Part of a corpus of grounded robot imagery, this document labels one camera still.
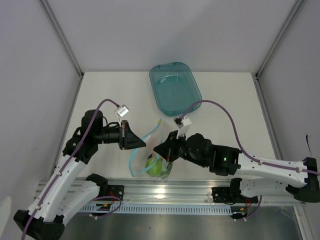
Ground green toy bell pepper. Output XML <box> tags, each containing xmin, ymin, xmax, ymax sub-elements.
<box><xmin>160</xmin><ymin>161</ymin><xmax>173</xmax><ymax>178</ymax></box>

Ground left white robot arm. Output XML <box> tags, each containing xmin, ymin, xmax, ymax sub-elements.
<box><xmin>13</xmin><ymin>105</ymin><xmax>146</xmax><ymax>240</ymax></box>

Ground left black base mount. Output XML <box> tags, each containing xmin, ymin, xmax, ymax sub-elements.
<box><xmin>107</xmin><ymin>184</ymin><xmax>125</xmax><ymax>200</ymax></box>

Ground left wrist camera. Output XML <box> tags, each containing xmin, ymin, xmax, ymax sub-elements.
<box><xmin>114</xmin><ymin>104</ymin><xmax>130</xmax><ymax>125</ymax></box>

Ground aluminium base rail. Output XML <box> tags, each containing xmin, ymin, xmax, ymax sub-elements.
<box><xmin>33</xmin><ymin>177</ymin><xmax>305</xmax><ymax>206</ymax></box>

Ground clear zip top bag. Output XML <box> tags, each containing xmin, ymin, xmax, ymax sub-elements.
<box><xmin>128</xmin><ymin>119</ymin><xmax>171</xmax><ymax>179</ymax></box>

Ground white slotted cable duct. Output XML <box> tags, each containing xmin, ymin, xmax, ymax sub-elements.
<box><xmin>79</xmin><ymin>203</ymin><xmax>233</xmax><ymax>216</ymax></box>

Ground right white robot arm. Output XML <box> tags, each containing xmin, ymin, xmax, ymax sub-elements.
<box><xmin>153</xmin><ymin>131</ymin><xmax>320</xmax><ymax>203</ymax></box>

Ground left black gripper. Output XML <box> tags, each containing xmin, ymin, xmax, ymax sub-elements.
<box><xmin>94</xmin><ymin>120</ymin><xmax>146</xmax><ymax>150</ymax></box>

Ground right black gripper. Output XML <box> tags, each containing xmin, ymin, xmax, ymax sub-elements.
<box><xmin>154</xmin><ymin>130</ymin><xmax>208</xmax><ymax>168</ymax></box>

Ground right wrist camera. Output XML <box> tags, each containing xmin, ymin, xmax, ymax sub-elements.
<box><xmin>173</xmin><ymin>116</ymin><xmax>192</xmax><ymax>139</ymax></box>

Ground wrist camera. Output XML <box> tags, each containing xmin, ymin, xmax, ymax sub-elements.
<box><xmin>173</xmin><ymin>116</ymin><xmax>192</xmax><ymax>139</ymax></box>
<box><xmin>114</xmin><ymin>104</ymin><xmax>130</xmax><ymax>125</ymax></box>

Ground teal plastic tray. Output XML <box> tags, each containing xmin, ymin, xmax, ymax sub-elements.
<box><xmin>149</xmin><ymin>62</ymin><xmax>202</xmax><ymax>117</ymax></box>

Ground light green toy cabbage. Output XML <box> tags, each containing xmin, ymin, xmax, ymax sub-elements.
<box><xmin>145</xmin><ymin>159</ymin><xmax>163</xmax><ymax>177</ymax></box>

